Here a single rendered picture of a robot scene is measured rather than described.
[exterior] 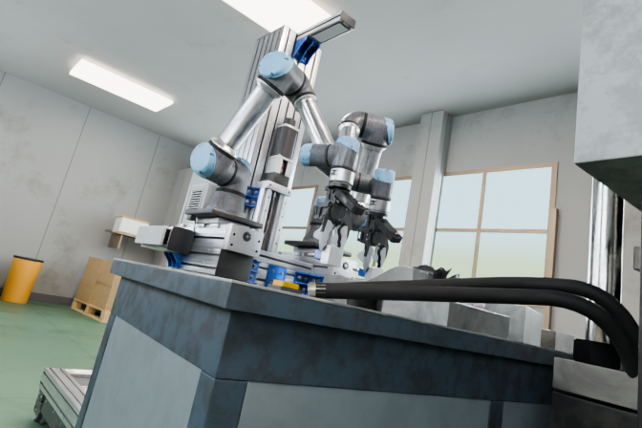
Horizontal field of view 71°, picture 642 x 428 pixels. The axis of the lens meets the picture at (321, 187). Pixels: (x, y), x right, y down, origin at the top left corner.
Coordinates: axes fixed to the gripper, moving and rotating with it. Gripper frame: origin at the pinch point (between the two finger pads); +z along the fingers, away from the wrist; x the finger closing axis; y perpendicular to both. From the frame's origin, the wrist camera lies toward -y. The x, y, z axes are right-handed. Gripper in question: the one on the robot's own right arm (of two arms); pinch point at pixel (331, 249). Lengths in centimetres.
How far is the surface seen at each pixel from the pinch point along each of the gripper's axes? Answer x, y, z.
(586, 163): 13, -74, -12
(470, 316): -18.6, -35.7, 11.3
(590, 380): -17, -64, 19
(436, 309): -10.0, -32.1, 11.3
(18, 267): 34, 633, 51
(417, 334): 15, -49, 17
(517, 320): -53, -28, 9
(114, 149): -41, 696, -160
